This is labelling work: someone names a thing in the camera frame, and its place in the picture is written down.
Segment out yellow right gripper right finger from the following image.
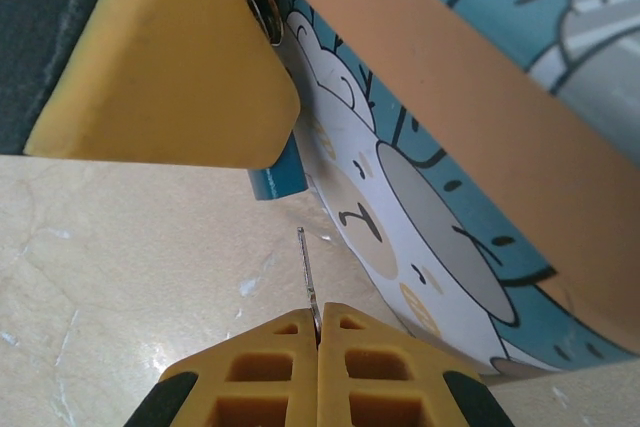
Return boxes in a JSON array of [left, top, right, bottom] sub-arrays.
[[318, 302, 506, 427]]

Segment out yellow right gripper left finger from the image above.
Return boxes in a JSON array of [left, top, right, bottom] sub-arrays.
[[127, 307, 320, 427]]

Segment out teal orange bear print box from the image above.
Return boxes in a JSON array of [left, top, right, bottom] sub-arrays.
[[259, 0, 640, 379]]

